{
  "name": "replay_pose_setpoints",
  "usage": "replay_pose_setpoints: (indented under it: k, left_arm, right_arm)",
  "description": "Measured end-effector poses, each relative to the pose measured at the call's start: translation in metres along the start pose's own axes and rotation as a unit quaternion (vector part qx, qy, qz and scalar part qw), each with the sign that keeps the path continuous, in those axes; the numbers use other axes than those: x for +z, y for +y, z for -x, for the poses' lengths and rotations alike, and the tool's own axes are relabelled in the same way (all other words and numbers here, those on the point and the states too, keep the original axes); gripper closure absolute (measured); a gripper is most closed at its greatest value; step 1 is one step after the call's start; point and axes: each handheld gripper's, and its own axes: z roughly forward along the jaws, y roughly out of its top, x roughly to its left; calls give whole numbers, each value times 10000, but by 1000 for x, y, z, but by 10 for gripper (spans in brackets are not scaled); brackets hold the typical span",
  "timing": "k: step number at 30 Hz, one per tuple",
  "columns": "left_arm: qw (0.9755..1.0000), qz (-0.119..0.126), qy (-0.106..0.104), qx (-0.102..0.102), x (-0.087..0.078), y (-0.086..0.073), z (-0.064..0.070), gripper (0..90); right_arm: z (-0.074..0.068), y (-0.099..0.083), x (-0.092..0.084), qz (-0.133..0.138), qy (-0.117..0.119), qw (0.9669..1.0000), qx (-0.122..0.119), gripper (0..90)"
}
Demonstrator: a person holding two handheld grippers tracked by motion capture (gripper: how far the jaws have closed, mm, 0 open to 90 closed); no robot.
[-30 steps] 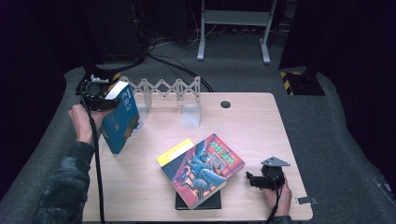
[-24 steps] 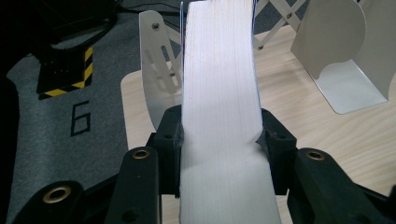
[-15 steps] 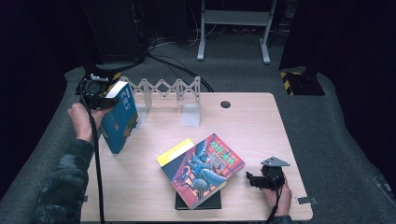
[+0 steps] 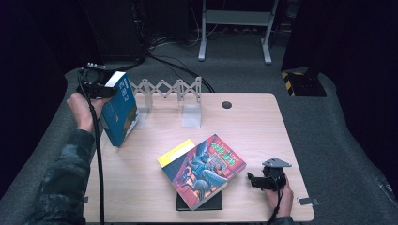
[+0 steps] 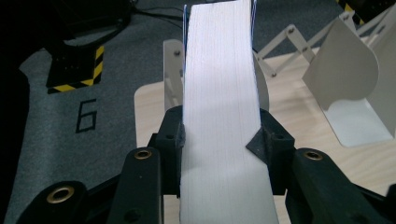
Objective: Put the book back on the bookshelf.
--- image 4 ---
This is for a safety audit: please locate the thick blue book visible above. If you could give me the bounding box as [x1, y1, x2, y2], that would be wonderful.
[100, 70, 140, 148]

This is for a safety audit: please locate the black floor cable bundle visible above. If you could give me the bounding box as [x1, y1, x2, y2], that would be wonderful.
[137, 34, 216, 94]

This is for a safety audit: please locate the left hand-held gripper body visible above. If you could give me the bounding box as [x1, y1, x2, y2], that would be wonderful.
[76, 62, 109, 99]

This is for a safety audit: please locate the white expandable book rack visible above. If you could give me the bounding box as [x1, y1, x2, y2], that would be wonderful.
[130, 76, 203, 129]

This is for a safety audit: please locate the right hand-held gripper cable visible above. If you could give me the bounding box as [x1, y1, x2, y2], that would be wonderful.
[266, 170, 287, 225]

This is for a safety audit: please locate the person's left hand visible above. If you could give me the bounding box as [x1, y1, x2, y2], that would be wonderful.
[66, 92, 111, 132]

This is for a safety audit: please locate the left hand-held gripper cable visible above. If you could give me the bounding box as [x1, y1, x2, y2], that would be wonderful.
[77, 69, 106, 225]

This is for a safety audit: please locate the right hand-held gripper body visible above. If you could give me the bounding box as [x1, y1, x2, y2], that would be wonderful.
[262, 157, 293, 192]

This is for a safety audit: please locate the white metal stand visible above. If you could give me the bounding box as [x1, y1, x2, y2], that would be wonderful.
[197, 0, 280, 66]

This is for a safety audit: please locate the red illustrated book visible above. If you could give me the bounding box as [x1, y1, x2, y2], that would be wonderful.
[161, 134, 247, 211]

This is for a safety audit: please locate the hand-held gripper cable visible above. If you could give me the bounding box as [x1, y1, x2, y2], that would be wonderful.
[77, 69, 106, 225]
[266, 170, 287, 225]

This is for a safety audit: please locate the yellow book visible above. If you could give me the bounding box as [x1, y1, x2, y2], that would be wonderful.
[157, 139, 196, 168]

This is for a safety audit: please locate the black yellow striped stand base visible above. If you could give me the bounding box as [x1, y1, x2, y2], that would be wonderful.
[281, 67, 328, 97]

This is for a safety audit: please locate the black hardcover book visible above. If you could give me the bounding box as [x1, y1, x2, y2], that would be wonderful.
[176, 190, 223, 212]

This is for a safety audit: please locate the black cabinet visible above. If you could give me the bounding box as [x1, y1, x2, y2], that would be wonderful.
[83, 0, 146, 64]

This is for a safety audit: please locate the person's right hand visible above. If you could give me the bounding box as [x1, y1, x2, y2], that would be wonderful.
[264, 177, 295, 218]

